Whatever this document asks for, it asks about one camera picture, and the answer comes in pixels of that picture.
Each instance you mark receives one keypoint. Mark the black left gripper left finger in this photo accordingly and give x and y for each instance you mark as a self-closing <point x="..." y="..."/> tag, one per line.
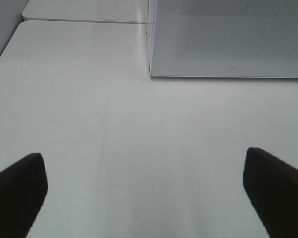
<point x="23" y="188"/>

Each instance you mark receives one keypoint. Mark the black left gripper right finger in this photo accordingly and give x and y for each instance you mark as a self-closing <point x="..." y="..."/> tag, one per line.
<point x="272" y="188"/>

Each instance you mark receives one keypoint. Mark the white microwave door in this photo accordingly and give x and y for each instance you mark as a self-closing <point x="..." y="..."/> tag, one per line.
<point x="226" y="38"/>

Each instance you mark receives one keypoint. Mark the white microwave oven body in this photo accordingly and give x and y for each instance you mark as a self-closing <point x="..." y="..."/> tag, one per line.
<point x="150" y="30"/>

